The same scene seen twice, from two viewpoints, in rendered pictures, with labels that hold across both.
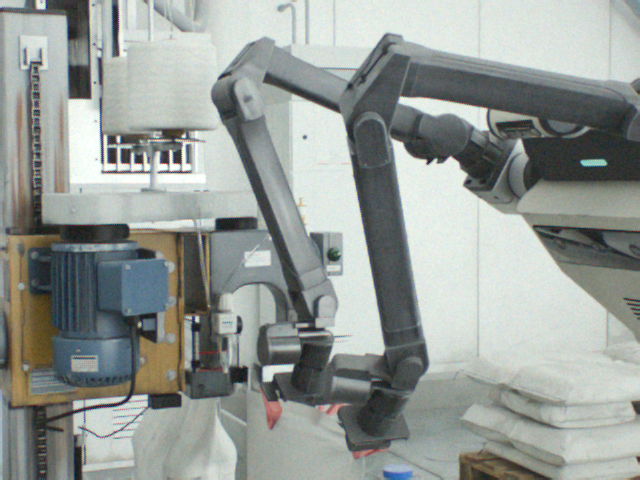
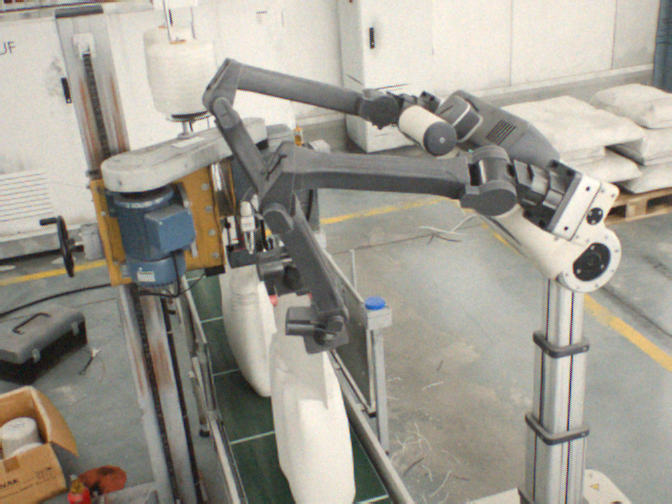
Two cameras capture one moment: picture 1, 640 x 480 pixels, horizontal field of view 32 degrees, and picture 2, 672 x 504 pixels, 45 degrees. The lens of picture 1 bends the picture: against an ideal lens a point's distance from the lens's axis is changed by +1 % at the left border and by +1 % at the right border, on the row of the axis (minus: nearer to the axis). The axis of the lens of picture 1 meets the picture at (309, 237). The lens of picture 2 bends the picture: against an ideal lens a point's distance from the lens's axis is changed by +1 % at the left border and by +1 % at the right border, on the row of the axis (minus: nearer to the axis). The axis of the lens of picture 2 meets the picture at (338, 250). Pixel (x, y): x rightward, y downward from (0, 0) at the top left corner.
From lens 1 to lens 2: 0.69 m
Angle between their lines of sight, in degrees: 23
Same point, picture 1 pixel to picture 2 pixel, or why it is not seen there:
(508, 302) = (535, 39)
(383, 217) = (299, 250)
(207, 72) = (204, 69)
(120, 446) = not seen: hidden behind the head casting
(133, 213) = (163, 178)
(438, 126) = (374, 107)
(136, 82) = (154, 81)
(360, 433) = (314, 344)
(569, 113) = (419, 189)
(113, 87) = not seen: hidden behind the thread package
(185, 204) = (205, 155)
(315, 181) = not seen: outside the picture
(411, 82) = (299, 184)
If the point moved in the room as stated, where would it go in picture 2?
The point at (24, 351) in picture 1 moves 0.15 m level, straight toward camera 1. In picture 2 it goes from (113, 252) to (108, 276)
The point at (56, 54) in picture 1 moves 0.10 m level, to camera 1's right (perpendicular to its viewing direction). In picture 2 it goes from (101, 44) to (139, 42)
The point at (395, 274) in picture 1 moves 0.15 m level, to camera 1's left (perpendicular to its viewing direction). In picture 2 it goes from (315, 276) to (241, 278)
